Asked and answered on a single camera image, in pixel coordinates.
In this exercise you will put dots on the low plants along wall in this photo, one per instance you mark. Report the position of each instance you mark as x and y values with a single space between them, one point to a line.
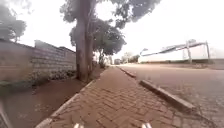
50 76

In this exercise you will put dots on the pole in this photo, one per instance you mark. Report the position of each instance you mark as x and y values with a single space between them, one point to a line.
189 53
208 50

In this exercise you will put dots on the pale path edging kerb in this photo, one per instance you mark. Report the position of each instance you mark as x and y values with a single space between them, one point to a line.
63 108

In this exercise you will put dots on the tree behind wall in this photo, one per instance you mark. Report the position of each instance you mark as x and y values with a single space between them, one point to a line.
10 26

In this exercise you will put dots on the robot's own part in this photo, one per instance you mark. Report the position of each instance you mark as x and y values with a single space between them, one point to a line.
146 125
78 126

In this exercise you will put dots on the grey paved road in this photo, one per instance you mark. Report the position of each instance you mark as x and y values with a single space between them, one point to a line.
200 83

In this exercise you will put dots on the red-brown dirt strip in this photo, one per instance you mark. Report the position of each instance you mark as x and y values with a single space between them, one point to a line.
33 105

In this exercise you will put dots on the long white building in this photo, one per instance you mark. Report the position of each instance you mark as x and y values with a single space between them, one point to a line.
166 56

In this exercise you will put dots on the grey concrete kerb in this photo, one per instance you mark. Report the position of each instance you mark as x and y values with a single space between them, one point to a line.
166 95

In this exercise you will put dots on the distant trees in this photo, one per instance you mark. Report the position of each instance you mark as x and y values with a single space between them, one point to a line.
128 58

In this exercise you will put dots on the red brick path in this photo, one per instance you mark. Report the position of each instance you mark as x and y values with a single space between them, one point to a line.
113 100

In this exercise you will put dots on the grey stone block wall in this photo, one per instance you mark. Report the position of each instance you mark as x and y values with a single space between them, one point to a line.
43 60

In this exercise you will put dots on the tall thick-trunked tree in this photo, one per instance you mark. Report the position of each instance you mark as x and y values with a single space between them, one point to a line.
82 50

